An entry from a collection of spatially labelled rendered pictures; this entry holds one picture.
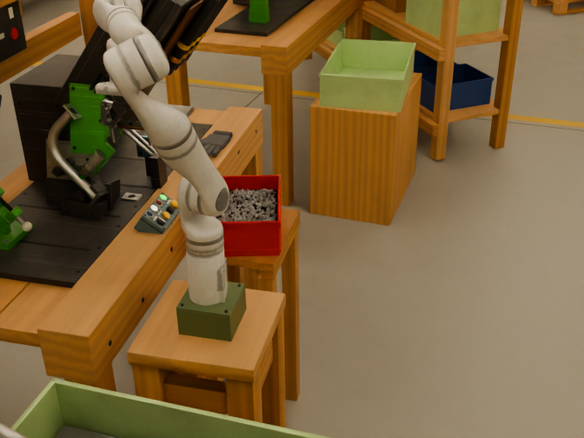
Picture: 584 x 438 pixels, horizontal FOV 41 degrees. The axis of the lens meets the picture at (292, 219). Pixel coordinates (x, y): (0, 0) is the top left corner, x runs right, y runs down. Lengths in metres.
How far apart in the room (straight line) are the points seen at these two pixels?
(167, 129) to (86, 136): 0.87
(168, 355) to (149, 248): 0.42
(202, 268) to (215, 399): 0.34
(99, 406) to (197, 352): 0.32
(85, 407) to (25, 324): 0.40
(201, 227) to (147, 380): 0.42
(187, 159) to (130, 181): 0.99
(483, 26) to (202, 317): 3.31
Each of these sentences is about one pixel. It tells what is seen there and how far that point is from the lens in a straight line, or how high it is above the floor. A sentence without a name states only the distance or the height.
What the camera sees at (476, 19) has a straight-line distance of 4.79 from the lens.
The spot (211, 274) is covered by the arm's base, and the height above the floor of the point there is 1.02.
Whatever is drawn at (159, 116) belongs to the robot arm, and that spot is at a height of 1.47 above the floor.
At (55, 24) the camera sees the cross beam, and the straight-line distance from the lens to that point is 3.04.
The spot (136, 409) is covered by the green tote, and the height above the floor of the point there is 0.93.
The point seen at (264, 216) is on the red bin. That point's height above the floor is 0.88.
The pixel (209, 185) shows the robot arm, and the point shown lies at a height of 1.27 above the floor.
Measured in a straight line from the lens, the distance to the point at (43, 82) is 2.54.
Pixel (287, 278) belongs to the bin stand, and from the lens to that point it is 2.66.
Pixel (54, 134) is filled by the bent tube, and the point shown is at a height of 1.14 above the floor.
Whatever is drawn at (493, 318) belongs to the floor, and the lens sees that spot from 3.49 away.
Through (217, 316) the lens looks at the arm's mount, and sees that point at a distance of 1.88.
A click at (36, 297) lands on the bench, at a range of 2.13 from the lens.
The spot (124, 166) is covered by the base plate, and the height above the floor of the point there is 0.90.
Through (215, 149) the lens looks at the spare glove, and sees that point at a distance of 2.73.
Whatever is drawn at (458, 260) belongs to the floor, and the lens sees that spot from 3.85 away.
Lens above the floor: 2.05
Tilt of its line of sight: 30 degrees down
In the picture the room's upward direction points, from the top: 1 degrees counter-clockwise
